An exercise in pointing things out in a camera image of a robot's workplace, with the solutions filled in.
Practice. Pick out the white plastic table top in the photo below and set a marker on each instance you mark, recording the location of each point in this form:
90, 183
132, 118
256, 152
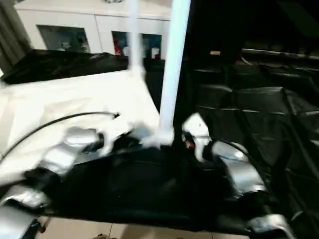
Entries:
74, 99

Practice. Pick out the white plastic table leg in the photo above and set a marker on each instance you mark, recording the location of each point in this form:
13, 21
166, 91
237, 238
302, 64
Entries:
135, 37
174, 62

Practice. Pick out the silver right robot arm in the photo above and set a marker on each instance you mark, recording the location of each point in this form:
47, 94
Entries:
244, 174

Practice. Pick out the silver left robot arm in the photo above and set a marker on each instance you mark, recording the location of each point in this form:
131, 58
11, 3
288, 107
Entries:
59, 154

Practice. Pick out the black work mat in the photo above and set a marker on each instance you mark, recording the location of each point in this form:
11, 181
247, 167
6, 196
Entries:
261, 112

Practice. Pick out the small yellow label tag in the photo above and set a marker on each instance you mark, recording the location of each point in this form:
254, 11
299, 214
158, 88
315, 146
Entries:
214, 52

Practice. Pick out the dark shoe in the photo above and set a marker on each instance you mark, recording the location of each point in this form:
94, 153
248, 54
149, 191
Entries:
99, 236

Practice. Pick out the red white bottle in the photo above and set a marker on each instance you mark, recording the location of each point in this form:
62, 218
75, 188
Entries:
116, 46

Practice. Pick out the white glass door cabinet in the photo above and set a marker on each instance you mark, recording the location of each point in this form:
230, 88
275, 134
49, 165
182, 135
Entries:
74, 20

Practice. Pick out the grey curtain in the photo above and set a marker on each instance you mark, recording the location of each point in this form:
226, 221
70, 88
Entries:
12, 37

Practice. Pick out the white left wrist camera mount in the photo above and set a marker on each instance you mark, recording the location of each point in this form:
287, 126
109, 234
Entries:
117, 129

